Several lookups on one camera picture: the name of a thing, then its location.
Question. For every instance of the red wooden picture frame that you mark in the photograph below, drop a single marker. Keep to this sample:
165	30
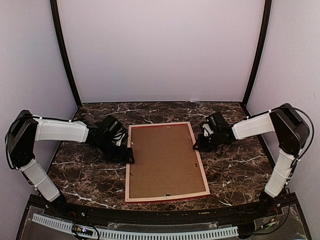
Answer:
128	180

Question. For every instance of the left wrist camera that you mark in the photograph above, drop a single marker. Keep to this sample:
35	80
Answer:
113	129

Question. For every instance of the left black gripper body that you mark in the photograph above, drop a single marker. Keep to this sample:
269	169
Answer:
112	153

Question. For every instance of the left black corner post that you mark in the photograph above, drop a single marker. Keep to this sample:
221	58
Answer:
63	51

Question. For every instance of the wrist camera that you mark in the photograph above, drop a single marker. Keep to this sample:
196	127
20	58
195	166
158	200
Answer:
113	129
214	123

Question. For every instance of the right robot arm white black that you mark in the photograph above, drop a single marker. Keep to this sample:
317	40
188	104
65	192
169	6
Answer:
294	136

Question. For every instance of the right black corner post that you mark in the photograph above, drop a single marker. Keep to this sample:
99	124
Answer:
259	51

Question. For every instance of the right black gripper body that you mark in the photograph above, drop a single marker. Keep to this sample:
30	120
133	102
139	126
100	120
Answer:
211	144

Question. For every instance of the black corner post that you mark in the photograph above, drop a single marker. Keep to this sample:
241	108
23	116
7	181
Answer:
259	51
63	51

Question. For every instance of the white slotted cable duct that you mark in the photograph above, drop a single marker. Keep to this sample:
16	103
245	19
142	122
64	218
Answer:
83	232

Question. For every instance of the black front rail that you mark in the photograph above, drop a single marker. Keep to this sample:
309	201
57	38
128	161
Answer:
240	214

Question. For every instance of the brown frame backing board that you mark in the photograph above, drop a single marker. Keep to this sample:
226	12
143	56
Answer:
165	160

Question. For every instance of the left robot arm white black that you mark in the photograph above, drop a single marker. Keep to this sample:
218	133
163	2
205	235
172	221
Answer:
27	130

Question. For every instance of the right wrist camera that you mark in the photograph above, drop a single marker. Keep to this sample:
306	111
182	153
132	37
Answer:
214	123

